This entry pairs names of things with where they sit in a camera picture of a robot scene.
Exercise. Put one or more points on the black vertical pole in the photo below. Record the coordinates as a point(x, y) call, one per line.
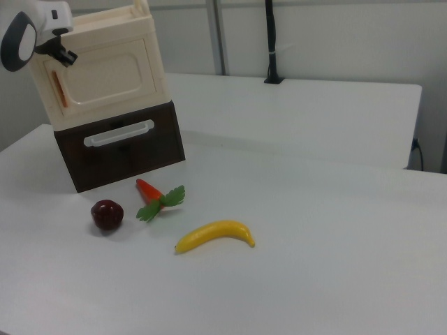
point(270, 35)

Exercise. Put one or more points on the cream plastic toy cabinet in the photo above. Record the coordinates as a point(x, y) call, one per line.
point(104, 24)

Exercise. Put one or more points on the orange toy carrot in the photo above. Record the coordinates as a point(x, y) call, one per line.
point(148, 192)

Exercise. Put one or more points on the yellow toy banana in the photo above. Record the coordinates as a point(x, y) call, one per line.
point(213, 234)

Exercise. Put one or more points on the dark red toy apple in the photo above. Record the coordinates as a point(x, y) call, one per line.
point(107, 214)

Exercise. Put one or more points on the black pole clamp base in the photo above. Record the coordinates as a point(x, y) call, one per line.
point(274, 81)

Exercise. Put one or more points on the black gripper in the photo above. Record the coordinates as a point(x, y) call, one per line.
point(50, 47)

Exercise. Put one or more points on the cream cabinet door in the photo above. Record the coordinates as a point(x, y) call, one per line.
point(104, 76)

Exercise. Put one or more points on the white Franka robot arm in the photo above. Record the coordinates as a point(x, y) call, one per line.
point(21, 43)

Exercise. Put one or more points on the dark brown drawer unit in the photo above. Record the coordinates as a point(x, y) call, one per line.
point(122, 167)

